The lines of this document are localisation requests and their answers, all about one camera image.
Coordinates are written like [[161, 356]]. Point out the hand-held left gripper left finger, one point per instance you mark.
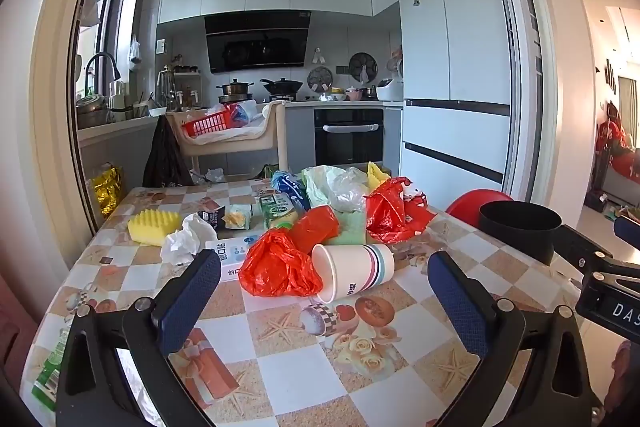
[[192, 297]]

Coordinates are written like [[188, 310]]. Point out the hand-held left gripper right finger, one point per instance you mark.
[[457, 302]]

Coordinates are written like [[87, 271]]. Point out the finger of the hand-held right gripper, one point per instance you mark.
[[629, 229], [580, 252]]

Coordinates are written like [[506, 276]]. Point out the white box blue print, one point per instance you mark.
[[227, 254]]

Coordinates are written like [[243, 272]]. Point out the black trash bin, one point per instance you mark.
[[520, 232]]

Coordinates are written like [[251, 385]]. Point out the yellow sponge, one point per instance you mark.
[[152, 227]]

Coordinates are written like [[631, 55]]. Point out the striped white paper cup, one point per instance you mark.
[[355, 272]]

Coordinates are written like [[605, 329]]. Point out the green white box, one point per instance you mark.
[[276, 208]]

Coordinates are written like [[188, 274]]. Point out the green sponge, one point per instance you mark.
[[350, 229]]

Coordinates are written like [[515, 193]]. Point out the blue plastic bag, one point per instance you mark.
[[290, 187]]

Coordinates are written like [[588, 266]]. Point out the light green plastic bag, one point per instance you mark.
[[317, 184]]

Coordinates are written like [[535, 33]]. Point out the person's right forearm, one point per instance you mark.
[[625, 372]]

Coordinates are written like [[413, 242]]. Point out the crumpled white tissue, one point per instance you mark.
[[187, 239]]

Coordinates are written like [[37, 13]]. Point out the red sofa cover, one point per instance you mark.
[[617, 147]]

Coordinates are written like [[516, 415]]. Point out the crumpled red plastic bag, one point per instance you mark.
[[277, 267]]

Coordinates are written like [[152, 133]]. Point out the yellow snack packet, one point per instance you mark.
[[236, 218]]

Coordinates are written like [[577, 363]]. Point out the red plastic stool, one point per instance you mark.
[[475, 202]]

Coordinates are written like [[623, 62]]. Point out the red plastic bag white print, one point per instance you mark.
[[392, 212]]

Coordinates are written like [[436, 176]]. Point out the gold foil bag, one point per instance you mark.
[[107, 189]]

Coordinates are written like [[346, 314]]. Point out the rolled orange-red plastic bag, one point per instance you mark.
[[315, 227]]

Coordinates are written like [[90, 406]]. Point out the black hanging bag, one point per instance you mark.
[[165, 157]]

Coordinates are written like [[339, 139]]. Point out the yellow plastic bag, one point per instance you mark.
[[376, 174]]

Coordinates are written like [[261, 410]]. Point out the clear plastic bag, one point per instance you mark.
[[350, 192]]

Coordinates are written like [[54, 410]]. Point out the beige plastic chair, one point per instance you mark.
[[235, 144]]

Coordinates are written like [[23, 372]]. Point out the green white packet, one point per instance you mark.
[[50, 372]]

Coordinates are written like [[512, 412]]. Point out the red plastic basket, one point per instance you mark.
[[205, 127]]

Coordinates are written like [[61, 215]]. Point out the black built-in oven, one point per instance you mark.
[[348, 137]]

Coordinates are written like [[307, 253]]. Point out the steel cooking pot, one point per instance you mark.
[[235, 91]]

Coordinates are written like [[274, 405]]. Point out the white rice cooker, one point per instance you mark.
[[390, 89]]

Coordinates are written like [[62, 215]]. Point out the black wok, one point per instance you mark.
[[281, 85]]

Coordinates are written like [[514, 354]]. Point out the pink pot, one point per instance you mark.
[[354, 94]]

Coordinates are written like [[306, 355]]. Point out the white refrigerator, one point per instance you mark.
[[450, 57]]

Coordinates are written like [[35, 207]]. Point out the kitchen faucet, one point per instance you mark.
[[102, 57]]

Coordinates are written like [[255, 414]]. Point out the black range hood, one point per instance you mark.
[[257, 42]]

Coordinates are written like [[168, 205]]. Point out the round wall trivet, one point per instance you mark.
[[320, 79], [363, 67]]

